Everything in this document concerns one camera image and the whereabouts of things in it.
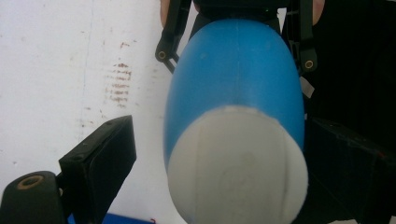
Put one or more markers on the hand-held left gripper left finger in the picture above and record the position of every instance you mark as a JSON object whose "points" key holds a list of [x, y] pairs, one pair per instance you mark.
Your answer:
{"points": [[96, 161]]}

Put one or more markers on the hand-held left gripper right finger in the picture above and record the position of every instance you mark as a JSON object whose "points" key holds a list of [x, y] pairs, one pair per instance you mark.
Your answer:
{"points": [[348, 174]]}

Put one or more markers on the blue cardboard box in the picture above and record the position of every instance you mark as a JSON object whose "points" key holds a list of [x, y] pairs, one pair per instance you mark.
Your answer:
{"points": [[124, 219]]}

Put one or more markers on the blue bottle with white cap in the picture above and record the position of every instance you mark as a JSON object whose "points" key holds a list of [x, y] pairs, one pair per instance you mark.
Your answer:
{"points": [[236, 124]]}

